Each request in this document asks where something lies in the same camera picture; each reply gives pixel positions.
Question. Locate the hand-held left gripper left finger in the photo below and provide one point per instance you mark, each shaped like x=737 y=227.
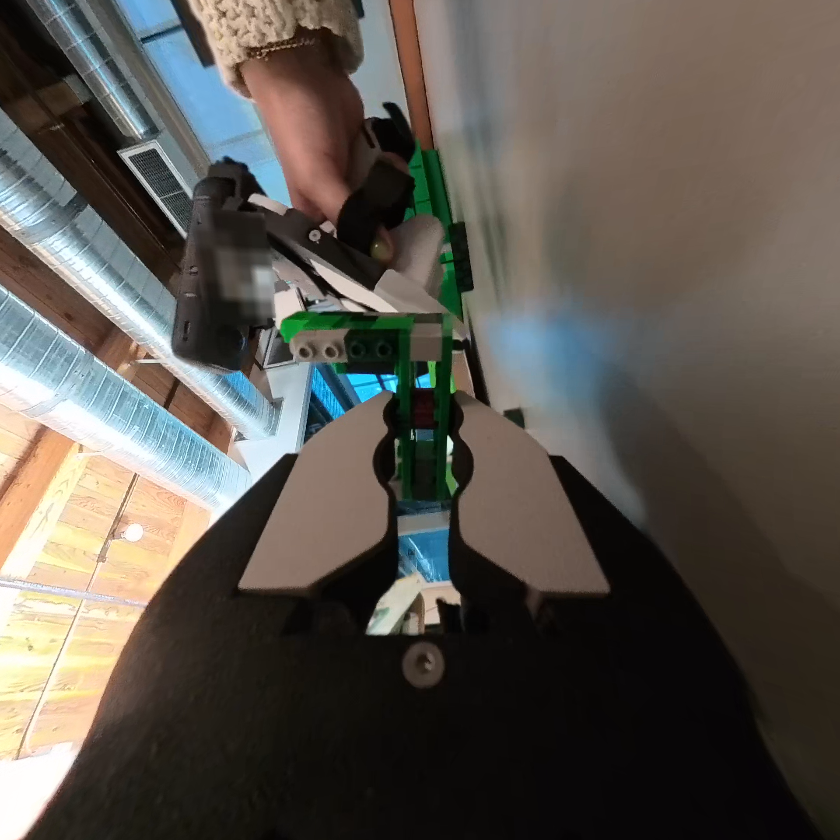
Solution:
x=321 y=518

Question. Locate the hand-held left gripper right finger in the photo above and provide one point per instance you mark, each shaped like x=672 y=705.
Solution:
x=525 y=518

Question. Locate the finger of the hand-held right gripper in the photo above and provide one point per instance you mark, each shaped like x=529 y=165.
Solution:
x=341 y=275
x=410 y=295

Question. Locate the green and grey lego build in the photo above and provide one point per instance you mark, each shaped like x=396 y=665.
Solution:
x=426 y=367

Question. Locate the person's right forearm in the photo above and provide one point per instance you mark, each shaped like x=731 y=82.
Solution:
x=282 y=26

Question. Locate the large green creeper lego model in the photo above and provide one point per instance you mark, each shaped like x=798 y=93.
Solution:
x=430 y=184

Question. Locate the person's right hand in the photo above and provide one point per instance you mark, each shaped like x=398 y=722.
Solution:
x=308 y=131

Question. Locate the white vent grille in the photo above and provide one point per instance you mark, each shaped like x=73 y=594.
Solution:
x=161 y=184

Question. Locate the light bulb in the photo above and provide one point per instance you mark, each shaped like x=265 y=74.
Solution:
x=133 y=532

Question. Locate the wooden side table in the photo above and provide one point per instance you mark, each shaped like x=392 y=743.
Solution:
x=410 y=65

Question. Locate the silver ventilation duct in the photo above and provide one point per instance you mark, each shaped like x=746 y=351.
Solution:
x=98 y=420
x=98 y=262
x=98 y=65

